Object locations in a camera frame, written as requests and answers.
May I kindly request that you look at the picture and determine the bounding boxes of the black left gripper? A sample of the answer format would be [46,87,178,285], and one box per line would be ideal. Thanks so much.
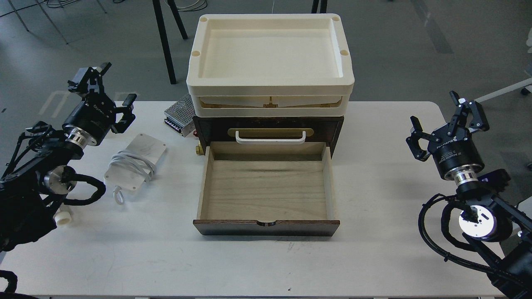
[63,62,137,146]

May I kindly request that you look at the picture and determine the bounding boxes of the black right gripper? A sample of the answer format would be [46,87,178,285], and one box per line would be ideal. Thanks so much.
[406,91,490,180]

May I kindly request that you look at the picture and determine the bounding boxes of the white charger with cable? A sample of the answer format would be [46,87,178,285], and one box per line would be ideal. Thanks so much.
[104,134,167,206]

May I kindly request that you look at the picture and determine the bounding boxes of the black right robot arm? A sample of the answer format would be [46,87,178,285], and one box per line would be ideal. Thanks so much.
[406,91,532,299]

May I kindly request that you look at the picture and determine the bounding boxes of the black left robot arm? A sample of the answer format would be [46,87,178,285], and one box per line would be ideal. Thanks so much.
[0,62,137,252]

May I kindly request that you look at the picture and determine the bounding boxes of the metal mesh power supply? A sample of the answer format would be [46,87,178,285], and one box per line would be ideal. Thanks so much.
[164,93,196,137]

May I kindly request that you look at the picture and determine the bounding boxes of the black table leg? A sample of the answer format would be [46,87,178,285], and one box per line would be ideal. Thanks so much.
[152,0,189,85]

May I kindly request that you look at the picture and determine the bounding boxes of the white chair base leg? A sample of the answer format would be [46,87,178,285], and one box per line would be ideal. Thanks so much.
[474,77,532,103]

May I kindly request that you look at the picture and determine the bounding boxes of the small brass fitting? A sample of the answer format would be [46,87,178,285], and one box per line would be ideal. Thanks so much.
[195,141,205,155]

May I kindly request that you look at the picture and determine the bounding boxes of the cream plastic stacked trays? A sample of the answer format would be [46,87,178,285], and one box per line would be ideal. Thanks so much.
[186,13,355,118]

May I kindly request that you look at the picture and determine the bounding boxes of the open wooden drawer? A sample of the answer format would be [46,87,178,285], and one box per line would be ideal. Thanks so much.
[192,142,340,237]

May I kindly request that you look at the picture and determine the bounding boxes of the white cable on floor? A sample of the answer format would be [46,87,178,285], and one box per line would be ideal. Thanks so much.
[175,0,207,12]

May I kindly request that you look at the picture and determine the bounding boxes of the white drawer handle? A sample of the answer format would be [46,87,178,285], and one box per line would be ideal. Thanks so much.
[235,130,307,145]

